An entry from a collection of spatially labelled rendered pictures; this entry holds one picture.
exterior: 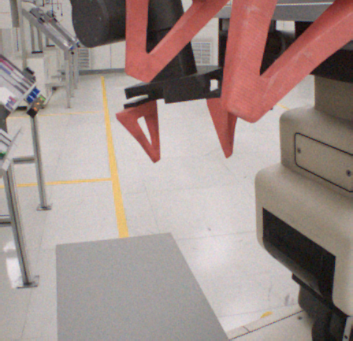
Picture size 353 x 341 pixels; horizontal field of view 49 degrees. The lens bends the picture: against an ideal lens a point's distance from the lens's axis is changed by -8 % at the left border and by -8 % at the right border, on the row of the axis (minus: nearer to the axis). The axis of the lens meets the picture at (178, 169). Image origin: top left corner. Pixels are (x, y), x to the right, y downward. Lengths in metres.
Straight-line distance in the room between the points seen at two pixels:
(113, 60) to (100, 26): 7.75
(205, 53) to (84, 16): 8.01
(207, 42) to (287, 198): 7.88
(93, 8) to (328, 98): 0.34
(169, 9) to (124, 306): 0.44
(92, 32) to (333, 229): 0.36
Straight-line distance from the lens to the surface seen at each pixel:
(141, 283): 0.71
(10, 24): 5.12
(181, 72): 0.45
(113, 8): 0.41
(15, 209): 1.62
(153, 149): 0.52
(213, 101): 0.43
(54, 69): 6.54
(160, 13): 0.45
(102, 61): 8.15
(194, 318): 0.64
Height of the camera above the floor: 1.02
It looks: 21 degrees down
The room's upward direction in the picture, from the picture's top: straight up
